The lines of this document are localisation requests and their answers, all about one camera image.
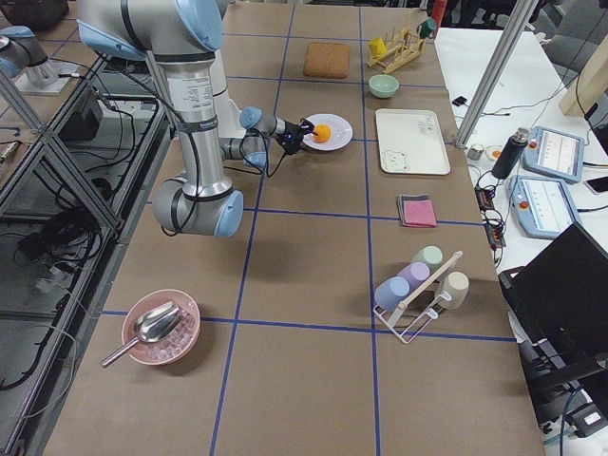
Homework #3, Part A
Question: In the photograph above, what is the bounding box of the grey cloth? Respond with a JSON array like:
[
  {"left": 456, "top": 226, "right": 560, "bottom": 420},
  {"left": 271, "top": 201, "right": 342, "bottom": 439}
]
[{"left": 397, "top": 195, "right": 430, "bottom": 226}]

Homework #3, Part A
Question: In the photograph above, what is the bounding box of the purple cup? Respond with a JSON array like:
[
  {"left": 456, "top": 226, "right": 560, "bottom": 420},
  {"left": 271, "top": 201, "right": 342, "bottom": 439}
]
[{"left": 397, "top": 261, "right": 430, "bottom": 290}]

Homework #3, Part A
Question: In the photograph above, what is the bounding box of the small black device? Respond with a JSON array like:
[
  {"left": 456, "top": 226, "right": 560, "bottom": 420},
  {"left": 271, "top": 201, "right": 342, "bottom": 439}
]
[{"left": 451, "top": 96, "right": 467, "bottom": 106}]

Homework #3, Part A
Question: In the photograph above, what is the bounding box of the pink cloth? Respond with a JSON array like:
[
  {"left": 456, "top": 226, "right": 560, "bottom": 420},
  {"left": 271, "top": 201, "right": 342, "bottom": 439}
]
[{"left": 402, "top": 199, "right": 437, "bottom": 228}]

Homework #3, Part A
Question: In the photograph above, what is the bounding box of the black laptop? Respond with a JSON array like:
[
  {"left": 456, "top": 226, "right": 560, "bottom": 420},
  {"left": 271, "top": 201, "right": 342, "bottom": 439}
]
[{"left": 499, "top": 222, "right": 607, "bottom": 382}]

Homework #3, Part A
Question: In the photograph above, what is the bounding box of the cream bear tray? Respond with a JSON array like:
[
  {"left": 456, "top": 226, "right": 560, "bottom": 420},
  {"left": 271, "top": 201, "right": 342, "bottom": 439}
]
[{"left": 375, "top": 108, "right": 450, "bottom": 176}]

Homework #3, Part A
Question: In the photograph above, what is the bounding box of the near teach pendant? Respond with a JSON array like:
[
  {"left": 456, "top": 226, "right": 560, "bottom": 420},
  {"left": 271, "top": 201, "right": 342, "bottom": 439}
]
[{"left": 508, "top": 176, "right": 581, "bottom": 239}]

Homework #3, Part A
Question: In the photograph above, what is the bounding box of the white round plate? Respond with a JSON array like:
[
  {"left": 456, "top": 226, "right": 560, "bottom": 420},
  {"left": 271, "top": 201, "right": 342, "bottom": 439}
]
[{"left": 303, "top": 113, "right": 353, "bottom": 151}]

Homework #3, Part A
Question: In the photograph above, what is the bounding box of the yellow mug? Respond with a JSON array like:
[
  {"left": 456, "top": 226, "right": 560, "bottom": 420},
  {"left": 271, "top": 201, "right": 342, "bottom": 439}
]
[{"left": 368, "top": 37, "right": 387, "bottom": 59}]

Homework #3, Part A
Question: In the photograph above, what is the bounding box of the orange fruit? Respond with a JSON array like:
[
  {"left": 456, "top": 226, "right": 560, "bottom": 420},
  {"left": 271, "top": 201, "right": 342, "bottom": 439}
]
[{"left": 313, "top": 123, "right": 332, "bottom": 143}]

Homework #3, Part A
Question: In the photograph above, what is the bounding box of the dark green mug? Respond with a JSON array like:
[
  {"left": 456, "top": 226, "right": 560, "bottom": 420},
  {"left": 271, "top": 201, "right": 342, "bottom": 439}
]
[{"left": 416, "top": 17, "right": 437, "bottom": 39}]

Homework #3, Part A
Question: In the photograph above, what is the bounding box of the teach pendant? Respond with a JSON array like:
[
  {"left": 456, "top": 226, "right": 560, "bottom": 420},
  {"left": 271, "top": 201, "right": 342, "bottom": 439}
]
[
  {"left": 522, "top": 126, "right": 584, "bottom": 183},
  {"left": 508, "top": 176, "right": 581, "bottom": 239}
]

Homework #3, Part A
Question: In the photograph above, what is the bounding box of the beige cup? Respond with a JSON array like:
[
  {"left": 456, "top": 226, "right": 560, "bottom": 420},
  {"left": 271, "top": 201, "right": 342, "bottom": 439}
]
[{"left": 440, "top": 271, "right": 469, "bottom": 310}]

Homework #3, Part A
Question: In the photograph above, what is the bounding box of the white wire cup rack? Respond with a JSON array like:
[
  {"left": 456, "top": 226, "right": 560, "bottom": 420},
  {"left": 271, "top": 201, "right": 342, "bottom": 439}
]
[{"left": 371, "top": 251, "right": 463, "bottom": 345}]

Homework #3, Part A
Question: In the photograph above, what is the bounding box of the black water bottle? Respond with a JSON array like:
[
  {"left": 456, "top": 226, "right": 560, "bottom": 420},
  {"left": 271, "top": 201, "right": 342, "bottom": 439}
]
[{"left": 491, "top": 127, "right": 530, "bottom": 181}]

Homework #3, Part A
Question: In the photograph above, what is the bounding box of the mint green bowl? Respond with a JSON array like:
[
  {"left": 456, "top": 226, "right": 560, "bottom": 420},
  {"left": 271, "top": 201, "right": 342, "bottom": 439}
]
[{"left": 368, "top": 74, "right": 400, "bottom": 99}]

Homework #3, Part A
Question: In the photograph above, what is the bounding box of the far teach pendant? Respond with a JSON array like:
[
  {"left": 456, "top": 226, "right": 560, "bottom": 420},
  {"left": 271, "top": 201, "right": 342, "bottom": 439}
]
[{"left": 522, "top": 126, "right": 584, "bottom": 183}]

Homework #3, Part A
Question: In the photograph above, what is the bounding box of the pink bowl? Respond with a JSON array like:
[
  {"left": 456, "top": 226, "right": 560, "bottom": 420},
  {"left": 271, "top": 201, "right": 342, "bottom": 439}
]
[{"left": 122, "top": 289, "right": 200, "bottom": 366}]

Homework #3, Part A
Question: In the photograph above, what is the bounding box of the wooden cutting board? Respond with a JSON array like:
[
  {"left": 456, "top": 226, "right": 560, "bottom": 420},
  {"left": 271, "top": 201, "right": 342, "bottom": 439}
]
[{"left": 303, "top": 42, "right": 350, "bottom": 79}]

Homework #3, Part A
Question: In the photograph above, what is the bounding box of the blue cup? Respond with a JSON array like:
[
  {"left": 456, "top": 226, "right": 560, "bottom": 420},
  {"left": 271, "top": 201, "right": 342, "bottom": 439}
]
[{"left": 373, "top": 276, "right": 410, "bottom": 312}]

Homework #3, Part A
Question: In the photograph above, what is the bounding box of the red cylinder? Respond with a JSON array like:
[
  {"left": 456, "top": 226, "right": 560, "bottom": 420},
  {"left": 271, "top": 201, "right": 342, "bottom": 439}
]
[{"left": 431, "top": 0, "right": 447, "bottom": 28}]

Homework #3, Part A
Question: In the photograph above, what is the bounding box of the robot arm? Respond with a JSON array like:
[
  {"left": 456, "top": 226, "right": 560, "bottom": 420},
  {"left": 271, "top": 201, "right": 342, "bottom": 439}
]
[
  {"left": 1, "top": 26, "right": 48, "bottom": 78},
  {"left": 78, "top": 1, "right": 314, "bottom": 238}
]

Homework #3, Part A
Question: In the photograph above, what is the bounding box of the metal scoop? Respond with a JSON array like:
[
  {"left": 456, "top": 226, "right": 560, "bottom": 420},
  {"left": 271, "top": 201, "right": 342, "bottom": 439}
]
[{"left": 100, "top": 301, "right": 183, "bottom": 369}]

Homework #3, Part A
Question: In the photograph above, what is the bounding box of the smartphone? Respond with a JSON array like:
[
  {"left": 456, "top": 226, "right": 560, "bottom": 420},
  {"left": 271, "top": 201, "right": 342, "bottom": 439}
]
[{"left": 584, "top": 176, "right": 608, "bottom": 194}]

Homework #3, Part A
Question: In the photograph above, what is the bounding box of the fried egg toy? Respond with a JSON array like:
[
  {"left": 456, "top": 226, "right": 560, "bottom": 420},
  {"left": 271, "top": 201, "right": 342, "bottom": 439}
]
[{"left": 484, "top": 145, "right": 502, "bottom": 162}]

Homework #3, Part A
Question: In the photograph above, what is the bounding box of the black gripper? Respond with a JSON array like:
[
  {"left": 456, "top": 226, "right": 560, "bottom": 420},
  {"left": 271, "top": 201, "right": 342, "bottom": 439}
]
[{"left": 280, "top": 119, "right": 317, "bottom": 155}]

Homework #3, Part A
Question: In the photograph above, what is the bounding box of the wooden peg drying rack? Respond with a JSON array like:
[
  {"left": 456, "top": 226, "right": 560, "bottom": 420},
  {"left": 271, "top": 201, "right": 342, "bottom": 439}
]
[{"left": 366, "top": 20, "right": 426, "bottom": 75}]

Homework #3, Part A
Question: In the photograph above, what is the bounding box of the aluminium frame post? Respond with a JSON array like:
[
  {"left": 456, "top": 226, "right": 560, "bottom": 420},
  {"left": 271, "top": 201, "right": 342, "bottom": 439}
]
[{"left": 454, "top": 0, "right": 538, "bottom": 149}]

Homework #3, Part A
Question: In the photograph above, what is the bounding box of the small metal cup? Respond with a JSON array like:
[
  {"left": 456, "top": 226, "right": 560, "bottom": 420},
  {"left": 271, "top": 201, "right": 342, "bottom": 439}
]
[{"left": 466, "top": 143, "right": 485, "bottom": 162}]

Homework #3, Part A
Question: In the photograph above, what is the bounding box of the green cup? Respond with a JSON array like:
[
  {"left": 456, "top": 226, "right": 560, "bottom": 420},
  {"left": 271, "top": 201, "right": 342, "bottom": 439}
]
[{"left": 411, "top": 245, "right": 444, "bottom": 273}]

